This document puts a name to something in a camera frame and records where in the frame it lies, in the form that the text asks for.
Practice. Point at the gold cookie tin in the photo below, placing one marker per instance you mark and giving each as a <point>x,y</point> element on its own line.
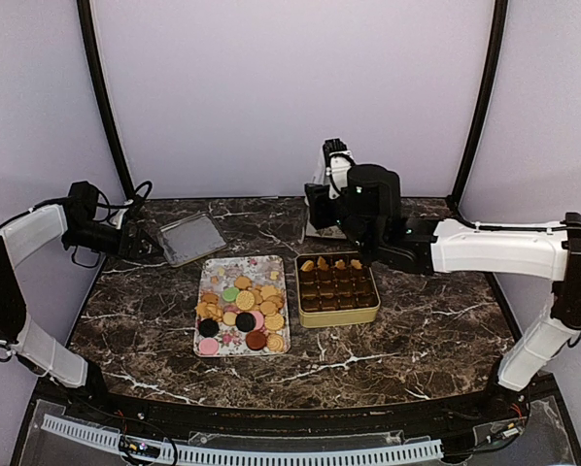
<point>336,297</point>

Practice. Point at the pink sandwich cookie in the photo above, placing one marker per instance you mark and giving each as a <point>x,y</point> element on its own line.
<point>208,346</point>
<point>259,319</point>

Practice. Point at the swirl butter cookie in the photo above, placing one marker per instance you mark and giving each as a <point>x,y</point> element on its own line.
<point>276,343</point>

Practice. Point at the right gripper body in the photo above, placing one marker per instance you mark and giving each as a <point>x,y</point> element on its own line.
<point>321,217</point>

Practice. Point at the white slotted cable duct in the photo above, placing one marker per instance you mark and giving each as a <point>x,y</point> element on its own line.
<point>213,449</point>

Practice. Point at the dotted round yellow biscuit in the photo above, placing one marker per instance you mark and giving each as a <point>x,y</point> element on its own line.
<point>245,301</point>

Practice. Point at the floral cookie tray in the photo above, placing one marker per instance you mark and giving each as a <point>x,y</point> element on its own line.
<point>264,276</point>

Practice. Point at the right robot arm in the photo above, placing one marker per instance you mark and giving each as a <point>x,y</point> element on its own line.
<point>363,201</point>

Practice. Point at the flower shaped cookie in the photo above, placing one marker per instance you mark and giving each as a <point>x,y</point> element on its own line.
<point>322,264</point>
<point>340,264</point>

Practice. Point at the brown chocolate cookie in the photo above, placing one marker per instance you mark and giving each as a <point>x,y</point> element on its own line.
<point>256,340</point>

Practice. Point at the green sandwich cookie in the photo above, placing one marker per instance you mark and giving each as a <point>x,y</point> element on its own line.
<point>230,294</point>

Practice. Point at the square floral plate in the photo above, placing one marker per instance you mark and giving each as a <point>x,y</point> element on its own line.
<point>328,233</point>

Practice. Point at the silver tin lid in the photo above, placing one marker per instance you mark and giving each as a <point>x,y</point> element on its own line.
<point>189,239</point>

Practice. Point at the black sandwich cookie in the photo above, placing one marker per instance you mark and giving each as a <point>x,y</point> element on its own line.
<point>208,328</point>
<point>245,322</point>

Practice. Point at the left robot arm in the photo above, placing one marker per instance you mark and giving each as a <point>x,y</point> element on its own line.
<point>84,219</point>

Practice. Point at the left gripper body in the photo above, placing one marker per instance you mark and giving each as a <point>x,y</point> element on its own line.
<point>121,249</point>

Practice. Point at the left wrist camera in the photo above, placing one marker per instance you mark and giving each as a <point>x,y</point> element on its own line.
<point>122,214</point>

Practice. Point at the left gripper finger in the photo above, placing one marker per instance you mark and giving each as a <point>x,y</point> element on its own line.
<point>147,254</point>
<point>146,241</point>

